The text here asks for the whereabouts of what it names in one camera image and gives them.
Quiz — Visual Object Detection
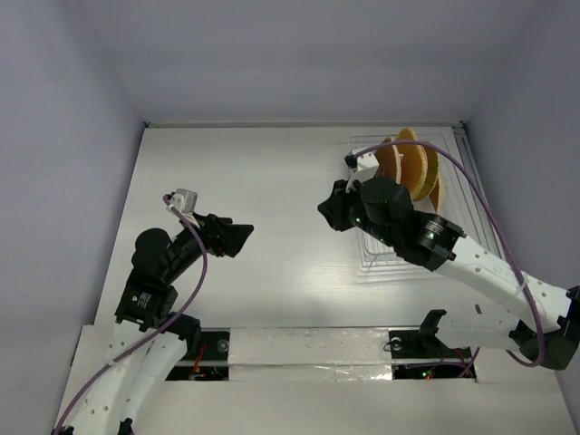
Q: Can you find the round green-rimmed woven plate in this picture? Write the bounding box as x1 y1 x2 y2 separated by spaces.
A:
413 147 440 201

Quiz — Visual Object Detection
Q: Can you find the fish-shaped woven plate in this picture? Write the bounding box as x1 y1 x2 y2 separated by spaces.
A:
430 175 447 215

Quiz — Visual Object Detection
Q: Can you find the silver foil-taped front beam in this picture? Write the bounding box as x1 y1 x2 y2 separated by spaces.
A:
227 327 392 382

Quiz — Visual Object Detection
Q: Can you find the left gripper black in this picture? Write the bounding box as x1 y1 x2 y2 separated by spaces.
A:
164 209 253 281

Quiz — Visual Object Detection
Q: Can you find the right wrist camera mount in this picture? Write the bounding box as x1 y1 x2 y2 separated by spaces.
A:
344 149 380 192

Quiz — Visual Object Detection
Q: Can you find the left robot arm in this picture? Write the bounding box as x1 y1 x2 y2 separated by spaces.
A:
53 214 254 434

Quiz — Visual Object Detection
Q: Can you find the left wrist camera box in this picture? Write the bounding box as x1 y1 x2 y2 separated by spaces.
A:
171 188 198 215

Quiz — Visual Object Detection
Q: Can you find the white wire dish rack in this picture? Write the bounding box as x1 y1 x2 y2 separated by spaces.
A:
359 130 483 275

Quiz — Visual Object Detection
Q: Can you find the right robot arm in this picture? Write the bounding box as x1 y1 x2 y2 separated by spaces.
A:
317 178 579 371

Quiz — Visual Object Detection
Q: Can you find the triangular woven basket plate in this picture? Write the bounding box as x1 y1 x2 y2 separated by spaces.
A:
375 137 402 184

